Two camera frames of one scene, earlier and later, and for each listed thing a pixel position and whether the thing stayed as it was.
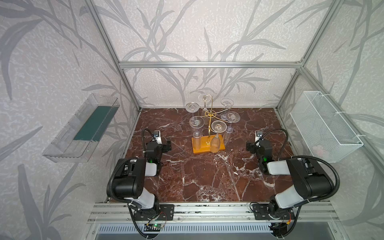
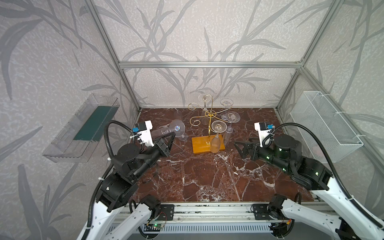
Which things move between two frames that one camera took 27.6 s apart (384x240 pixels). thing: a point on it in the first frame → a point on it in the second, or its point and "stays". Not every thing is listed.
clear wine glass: (197, 122) → (177, 126)
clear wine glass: (217, 126) stays
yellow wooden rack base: (205, 144) stays
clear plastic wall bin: (76, 139) stays
